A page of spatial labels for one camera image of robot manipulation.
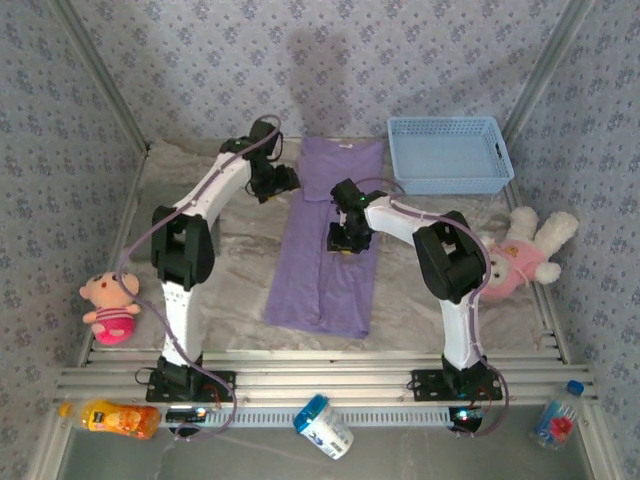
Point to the clear water bottle blue cap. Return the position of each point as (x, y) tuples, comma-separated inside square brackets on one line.
[(555, 425)]

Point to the white bunny plush pink dress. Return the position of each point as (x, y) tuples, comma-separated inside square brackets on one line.
[(520, 260)]

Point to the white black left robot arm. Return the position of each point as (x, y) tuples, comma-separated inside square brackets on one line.
[(215, 180)]

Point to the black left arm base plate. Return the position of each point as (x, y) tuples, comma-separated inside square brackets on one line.
[(220, 385)]

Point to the aluminium corner post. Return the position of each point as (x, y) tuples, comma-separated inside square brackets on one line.
[(547, 65), (103, 75)]

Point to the black controller board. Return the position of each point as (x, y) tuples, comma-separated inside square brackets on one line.
[(465, 417), (185, 415)]

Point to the purple printed t-shirt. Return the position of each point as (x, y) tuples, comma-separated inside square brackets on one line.
[(305, 280)]

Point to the light blue perforated plastic basket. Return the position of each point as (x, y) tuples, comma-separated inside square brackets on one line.
[(440, 150)]

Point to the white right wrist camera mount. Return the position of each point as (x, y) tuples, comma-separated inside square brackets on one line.
[(342, 217)]

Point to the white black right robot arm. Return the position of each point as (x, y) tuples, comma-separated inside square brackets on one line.
[(395, 215)]

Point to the orange juice bottle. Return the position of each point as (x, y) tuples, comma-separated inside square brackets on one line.
[(120, 419)]

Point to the white can blue lid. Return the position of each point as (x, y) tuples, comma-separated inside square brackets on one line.
[(325, 430)]

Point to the pink baby doll plush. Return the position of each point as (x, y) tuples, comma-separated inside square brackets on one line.
[(107, 290)]

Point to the aluminium front rail frame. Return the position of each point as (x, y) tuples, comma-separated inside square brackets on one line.
[(320, 375)]

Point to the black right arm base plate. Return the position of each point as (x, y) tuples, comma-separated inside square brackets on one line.
[(425, 385)]

